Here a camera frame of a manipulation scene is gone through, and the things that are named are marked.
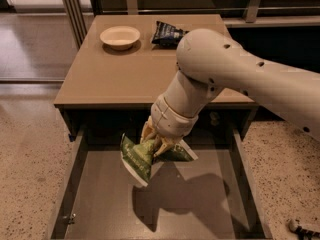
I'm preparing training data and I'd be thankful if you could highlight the green jalapeno chip bag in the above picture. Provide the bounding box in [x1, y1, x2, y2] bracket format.
[120, 134, 198, 187]

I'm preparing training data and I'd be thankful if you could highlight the open top drawer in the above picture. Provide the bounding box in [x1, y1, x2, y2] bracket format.
[45, 129, 272, 240]

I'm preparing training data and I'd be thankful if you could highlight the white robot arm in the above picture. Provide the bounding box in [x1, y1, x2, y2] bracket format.
[140, 29, 320, 155]

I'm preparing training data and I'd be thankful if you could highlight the metal railing frame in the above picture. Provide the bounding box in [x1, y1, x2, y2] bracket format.
[63, 0, 320, 43]

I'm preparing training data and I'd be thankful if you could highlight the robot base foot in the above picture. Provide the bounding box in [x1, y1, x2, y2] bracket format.
[288, 219, 320, 240]

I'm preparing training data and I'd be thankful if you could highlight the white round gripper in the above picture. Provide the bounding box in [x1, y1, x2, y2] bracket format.
[140, 94, 198, 157]

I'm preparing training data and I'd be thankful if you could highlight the dark blue chip bag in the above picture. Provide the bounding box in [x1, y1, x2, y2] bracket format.
[151, 21, 187, 47]

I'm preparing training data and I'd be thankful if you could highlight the tan drawer cabinet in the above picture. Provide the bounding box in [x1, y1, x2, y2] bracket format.
[53, 14, 260, 142]

